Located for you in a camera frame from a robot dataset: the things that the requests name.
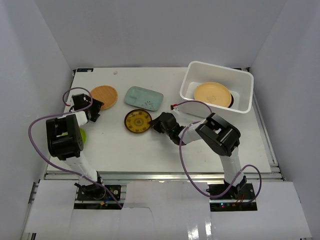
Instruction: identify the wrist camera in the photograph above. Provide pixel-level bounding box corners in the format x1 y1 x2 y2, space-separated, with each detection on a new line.
169 105 187 122
69 93 91 112

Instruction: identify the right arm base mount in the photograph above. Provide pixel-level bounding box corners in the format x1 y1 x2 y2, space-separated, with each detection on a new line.
210 176 257 212

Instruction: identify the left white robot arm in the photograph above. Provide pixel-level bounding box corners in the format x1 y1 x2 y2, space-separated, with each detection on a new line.
46 93 106 200

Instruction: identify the black round plate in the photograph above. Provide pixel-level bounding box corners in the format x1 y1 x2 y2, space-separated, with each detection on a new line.
228 92 235 108

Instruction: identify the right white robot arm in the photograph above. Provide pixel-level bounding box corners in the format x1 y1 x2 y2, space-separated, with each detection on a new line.
149 112 247 200

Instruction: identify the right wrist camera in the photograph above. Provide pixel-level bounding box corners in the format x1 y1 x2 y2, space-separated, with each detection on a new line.
169 105 187 122

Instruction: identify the black gold patterned plate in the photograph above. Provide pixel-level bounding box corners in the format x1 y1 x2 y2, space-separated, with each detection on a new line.
124 109 152 134

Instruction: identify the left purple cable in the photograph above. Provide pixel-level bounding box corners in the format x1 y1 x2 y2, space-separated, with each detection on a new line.
27 86 123 210

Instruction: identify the teal rectangular divided plate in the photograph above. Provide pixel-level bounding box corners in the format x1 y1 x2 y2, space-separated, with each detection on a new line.
124 86 164 112

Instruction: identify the lime green round plate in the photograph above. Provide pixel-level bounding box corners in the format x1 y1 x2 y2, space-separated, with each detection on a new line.
79 127 87 145

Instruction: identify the woven orange round plate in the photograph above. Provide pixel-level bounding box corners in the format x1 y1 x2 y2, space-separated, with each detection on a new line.
90 85 118 111

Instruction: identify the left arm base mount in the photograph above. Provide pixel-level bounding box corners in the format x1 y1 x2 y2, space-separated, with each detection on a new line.
74 182 121 210

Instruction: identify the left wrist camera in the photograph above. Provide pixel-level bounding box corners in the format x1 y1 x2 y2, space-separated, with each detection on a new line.
69 93 91 112

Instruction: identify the white plastic bin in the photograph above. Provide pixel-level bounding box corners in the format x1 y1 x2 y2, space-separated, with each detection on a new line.
179 61 254 115

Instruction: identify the tan yellow round plate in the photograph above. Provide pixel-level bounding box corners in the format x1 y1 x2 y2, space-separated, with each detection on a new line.
194 82 232 108

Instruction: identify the aluminium table frame rail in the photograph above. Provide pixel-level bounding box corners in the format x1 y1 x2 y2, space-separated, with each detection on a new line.
28 66 285 211

